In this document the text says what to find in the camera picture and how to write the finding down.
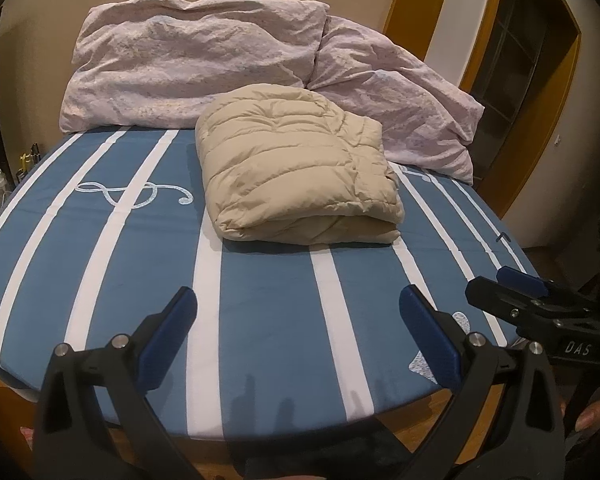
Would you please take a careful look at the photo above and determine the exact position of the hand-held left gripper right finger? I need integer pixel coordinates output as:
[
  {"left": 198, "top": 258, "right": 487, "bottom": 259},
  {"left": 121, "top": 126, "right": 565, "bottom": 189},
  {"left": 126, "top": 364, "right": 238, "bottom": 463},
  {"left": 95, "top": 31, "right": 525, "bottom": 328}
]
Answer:
[{"left": 399, "top": 285, "right": 566, "bottom": 480}]

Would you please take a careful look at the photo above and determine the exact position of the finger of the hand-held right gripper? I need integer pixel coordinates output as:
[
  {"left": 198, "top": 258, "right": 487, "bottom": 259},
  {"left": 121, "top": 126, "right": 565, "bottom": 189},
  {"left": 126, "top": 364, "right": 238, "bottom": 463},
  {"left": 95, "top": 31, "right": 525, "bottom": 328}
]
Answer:
[
  {"left": 465, "top": 278, "right": 547, "bottom": 332},
  {"left": 496, "top": 266, "right": 600, "bottom": 307}
]

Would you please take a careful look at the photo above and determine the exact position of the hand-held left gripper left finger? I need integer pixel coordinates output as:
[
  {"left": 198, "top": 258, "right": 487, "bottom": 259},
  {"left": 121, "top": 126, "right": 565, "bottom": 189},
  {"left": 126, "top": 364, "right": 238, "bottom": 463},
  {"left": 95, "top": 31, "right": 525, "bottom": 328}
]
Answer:
[{"left": 32, "top": 286, "right": 200, "bottom": 480}]

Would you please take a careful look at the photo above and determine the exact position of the beige puffer jacket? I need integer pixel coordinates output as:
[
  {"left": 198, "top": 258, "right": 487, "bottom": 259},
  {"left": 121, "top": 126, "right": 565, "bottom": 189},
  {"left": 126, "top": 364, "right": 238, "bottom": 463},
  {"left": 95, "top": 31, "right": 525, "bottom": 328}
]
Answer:
[{"left": 195, "top": 85, "right": 406, "bottom": 247}]

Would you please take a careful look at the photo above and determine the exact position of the bed with blue striped sheet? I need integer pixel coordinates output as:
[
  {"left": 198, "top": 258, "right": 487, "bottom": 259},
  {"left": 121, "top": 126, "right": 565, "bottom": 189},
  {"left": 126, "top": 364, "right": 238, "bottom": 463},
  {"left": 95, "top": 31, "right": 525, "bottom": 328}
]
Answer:
[{"left": 0, "top": 127, "right": 543, "bottom": 443}]

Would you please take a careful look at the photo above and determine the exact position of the dark glass panel door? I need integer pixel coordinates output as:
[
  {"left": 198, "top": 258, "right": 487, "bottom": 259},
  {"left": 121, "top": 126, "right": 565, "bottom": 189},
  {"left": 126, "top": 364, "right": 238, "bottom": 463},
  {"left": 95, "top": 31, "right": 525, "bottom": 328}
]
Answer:
[{"left": 467, "top": 0, "right": 548, "bottom": 133}]

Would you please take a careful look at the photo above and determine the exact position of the pink floral duvet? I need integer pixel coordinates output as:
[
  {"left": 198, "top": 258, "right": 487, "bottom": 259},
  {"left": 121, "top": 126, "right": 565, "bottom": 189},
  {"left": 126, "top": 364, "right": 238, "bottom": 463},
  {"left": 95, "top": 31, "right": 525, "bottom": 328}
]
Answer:
[{"left": 59, "top": 0, "right": 487, "bottom": 184}]

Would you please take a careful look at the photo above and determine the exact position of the orange wooden door frame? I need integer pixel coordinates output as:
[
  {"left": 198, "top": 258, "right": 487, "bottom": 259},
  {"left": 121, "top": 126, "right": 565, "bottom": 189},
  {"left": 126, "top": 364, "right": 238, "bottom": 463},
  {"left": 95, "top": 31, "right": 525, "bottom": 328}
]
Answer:
[{"left": 382, "top": 0, "right": 582, "bottom": 221}]

